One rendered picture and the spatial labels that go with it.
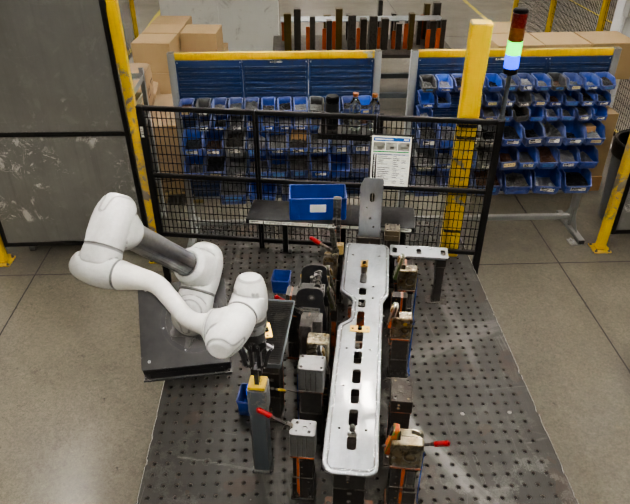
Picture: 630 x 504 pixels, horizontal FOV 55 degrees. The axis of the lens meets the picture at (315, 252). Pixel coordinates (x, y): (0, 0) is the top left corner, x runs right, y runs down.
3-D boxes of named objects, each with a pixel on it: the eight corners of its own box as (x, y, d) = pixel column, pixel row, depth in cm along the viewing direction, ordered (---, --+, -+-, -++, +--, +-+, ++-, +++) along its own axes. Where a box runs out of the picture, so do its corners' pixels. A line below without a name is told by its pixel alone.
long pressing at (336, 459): (386, 479, 196) (386, 476, 196) (317, 472, 198) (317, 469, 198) (389, 246, 310) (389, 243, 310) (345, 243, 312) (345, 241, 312)
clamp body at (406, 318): (410, 382, 271) (417, 322, 252) (382, 380, 272) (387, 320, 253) (409, 367, 279) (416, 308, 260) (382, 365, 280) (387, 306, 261)
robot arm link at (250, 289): (243, 302, 198) (226, 327, 188) (239, 263, 190) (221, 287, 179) (274, 308, 196) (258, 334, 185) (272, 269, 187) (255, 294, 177)
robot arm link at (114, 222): (191, 294, 271) (203, 247, 276) (222, 299, 265) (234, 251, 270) (70, 242, 202) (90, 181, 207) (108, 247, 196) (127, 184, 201)
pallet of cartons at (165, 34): (219, 142, 662) (210, 43, 604) (146, 141, 663) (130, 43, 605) (233, 103, 762) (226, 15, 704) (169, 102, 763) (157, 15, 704)
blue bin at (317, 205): (346, 219, 324) (347, 198, 317) (289, 220, 324) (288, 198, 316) (344, 204, 338) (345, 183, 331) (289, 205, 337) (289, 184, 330)
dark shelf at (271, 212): (414, 233, 318) (415, 228, 317) (245, 223, 327) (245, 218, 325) (413, 212, 337) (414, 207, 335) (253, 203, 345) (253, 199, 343)
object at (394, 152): (409, 188, 329) (414, 135, 312) (367, 186, 331) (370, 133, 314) (409, 187, 330) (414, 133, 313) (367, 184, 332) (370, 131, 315)
